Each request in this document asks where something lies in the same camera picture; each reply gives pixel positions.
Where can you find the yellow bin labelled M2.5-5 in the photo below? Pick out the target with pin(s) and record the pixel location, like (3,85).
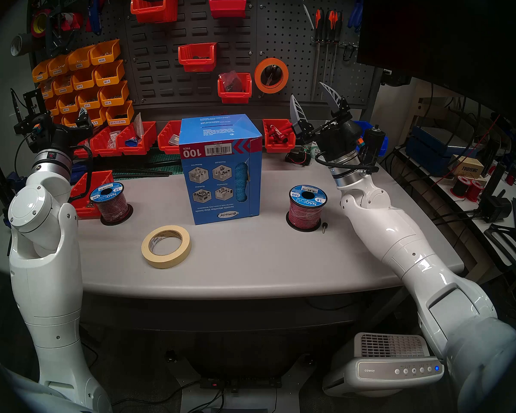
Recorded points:
(96,119)

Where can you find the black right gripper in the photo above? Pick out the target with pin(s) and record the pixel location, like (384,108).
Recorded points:
(327,137)

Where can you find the grey duct tape roll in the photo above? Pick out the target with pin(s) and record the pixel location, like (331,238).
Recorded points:
(23,44)

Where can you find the white paper packet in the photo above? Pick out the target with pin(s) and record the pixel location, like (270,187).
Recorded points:
(138,126)

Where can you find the green cutting mat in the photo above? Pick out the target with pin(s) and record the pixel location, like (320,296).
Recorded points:
(163,158)

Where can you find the yellow bin labelled M3-4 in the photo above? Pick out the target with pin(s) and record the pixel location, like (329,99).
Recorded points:
(109,77)

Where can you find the dark grey pegboard panel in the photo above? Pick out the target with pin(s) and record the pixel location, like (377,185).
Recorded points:
(284,42)

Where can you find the clear plastic bag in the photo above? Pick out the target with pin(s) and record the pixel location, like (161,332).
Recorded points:
(232,81)

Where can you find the white air purifier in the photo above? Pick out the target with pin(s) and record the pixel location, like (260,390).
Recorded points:
(391,369)

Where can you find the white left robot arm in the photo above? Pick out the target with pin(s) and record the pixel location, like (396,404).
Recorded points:
(43,266)

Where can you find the black monitor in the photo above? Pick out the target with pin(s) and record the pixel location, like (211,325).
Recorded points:
(434,29)

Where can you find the yellow bin labelled M4 hex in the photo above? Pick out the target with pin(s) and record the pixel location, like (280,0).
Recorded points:
(119,117)

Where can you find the red bin with red tools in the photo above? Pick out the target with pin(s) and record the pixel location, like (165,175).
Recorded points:
(279,146)

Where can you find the black circuit board device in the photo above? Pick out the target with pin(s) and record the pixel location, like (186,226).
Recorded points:
(299,158)

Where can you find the yellow bin labelled M3X6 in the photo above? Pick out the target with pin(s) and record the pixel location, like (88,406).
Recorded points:
(105,55)

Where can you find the blue equipment case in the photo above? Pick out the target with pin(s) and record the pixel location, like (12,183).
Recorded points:
(425,154)

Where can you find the red bin with plastic bag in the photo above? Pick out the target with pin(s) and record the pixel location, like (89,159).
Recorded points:
(234,97)

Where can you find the blue hand tool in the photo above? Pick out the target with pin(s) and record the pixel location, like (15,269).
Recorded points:
(95,16)

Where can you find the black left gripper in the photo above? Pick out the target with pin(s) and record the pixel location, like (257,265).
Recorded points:
(79,130)

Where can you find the black metal stand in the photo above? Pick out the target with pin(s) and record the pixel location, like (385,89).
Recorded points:
(33,102)

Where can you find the dark red plastic bin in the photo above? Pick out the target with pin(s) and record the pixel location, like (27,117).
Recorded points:
(228,10)

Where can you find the small cardboard box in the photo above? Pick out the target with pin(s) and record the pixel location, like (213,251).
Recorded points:
(466,169)

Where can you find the orange black screwdriver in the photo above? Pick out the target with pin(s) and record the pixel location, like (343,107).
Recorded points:
(332,25)
(319,25)

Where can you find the blue plastic bin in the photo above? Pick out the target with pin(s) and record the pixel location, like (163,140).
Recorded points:
(383,149)

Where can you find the black power adapter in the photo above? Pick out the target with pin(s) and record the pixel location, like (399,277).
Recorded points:
(494,208)

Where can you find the red yellow tape roll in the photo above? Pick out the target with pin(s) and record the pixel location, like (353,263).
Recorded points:
(36,29)

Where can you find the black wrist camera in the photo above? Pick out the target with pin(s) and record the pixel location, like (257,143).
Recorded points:
(53,139)
(350,139)

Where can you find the orange tape roll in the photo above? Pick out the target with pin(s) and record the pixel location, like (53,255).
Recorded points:
(257,75)

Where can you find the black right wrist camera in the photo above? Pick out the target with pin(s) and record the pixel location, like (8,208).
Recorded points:
(350,139)

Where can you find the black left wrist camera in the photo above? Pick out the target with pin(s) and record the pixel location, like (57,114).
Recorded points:
(53,139)

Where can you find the blue shop towel box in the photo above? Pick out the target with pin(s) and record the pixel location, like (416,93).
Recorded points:
(219,180)

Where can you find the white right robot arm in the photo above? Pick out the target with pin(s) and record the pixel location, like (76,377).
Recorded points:
(413,244)

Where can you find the black cylindrical bottle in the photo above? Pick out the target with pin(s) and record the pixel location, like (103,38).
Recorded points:
(375,141)

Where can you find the black power strip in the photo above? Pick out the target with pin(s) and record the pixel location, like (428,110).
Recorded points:
(241,383)

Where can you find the beige masking tape roll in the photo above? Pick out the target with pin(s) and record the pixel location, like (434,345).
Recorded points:
(165,263)

